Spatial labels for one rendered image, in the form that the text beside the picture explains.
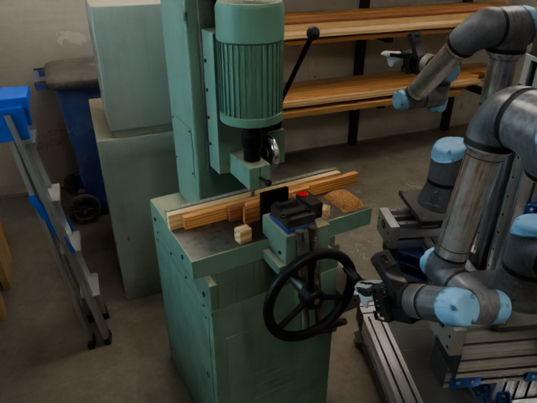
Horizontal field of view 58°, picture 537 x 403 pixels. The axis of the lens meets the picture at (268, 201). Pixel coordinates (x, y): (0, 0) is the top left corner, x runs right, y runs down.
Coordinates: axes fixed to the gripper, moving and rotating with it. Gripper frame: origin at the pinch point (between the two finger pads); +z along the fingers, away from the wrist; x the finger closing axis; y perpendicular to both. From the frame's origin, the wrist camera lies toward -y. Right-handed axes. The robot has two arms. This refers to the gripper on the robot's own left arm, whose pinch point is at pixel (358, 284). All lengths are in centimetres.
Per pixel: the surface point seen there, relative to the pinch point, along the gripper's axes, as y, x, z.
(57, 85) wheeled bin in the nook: -112, -43, 177
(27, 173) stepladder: -57, -69, 91
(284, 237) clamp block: -16.3, -13.6, 8.2
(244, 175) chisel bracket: -35.2, -13.5, 24.3
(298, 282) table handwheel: -3.1, -11.3, 11.3
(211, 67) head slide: -66, -17, 20
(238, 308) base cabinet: 2.1, -23.8, 28.9
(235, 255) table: -14.3, -24.0, 19.3
